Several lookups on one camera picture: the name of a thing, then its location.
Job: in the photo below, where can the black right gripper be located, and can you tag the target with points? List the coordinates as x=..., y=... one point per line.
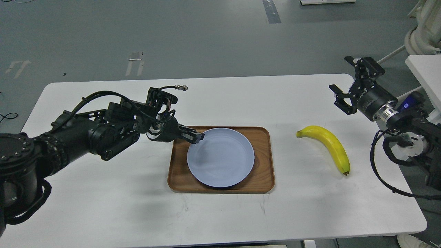
x=372, y=97

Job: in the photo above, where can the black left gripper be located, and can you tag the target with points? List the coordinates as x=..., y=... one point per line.
x=169, y=131

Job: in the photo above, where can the light blue plate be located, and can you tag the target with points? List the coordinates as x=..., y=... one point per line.
x=223, y=158

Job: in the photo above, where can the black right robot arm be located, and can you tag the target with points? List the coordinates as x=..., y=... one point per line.
x=410, y=139

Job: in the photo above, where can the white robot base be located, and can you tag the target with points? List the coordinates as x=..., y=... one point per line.
x=424, y=39

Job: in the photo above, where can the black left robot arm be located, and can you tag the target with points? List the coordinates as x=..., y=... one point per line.
x=104, y=123

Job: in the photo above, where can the yellow banana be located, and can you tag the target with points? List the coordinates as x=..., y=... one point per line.
x=332, y=144

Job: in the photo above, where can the brown wooden tray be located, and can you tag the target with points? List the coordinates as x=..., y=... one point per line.
x=259, y=181

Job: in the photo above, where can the white side table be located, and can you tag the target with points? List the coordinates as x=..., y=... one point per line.
x=427, y=70

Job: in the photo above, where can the white board on floor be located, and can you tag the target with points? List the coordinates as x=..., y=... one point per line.
x=314, y=2

